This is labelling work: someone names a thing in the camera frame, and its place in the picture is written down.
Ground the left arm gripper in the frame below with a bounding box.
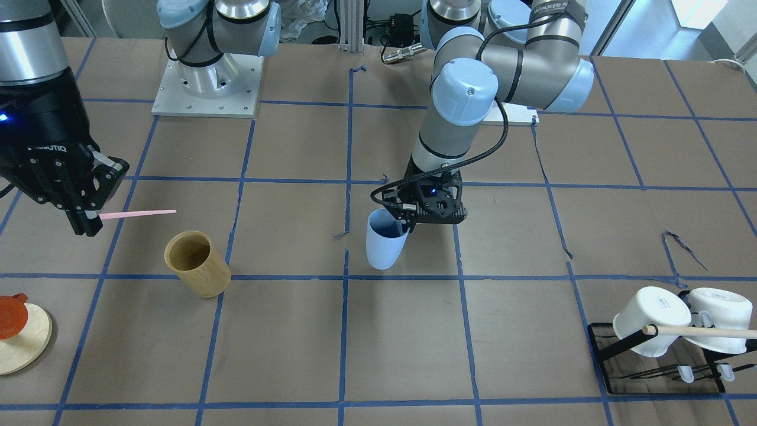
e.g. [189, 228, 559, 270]
[380, 172, 467, 234]

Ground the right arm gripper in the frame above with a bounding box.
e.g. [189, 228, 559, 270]
[1, 67, 130, 237]

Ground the pink chopstick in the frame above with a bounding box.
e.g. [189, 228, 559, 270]
[99, 209, 177, 220]

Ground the light blue plastic cup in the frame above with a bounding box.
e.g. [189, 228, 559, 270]
[365, 208, 409, 270]

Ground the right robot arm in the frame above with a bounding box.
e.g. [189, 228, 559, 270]
[1, 1, 282, 237]

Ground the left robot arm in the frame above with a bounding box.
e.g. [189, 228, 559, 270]
[371, 1, 594, 234]

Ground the white cup on rack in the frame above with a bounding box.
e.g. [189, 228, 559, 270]
[613, 286, 691, 339]
[684, 288, 753, 355]

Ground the bamboo cylinder holder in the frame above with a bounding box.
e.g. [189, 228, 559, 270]
[163, 230, 231, 298]

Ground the orange mug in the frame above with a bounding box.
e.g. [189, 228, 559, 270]
[1, 293, 29, 340]

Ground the wooden mug tree stand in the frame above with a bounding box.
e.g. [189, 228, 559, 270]
[1, 302, 53, 375]

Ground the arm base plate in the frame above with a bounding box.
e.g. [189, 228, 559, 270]
[151, 54, 264, 118]
[482, 102, 540, 126]

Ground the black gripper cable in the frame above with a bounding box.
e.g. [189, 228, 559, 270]
[370, 12, 571, 208]

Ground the aluminium frame post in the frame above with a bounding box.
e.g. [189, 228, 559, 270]
[335, 0, 365, 56]

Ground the black wire cup rack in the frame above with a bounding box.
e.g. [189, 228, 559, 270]
[587, 289, 755, 395]

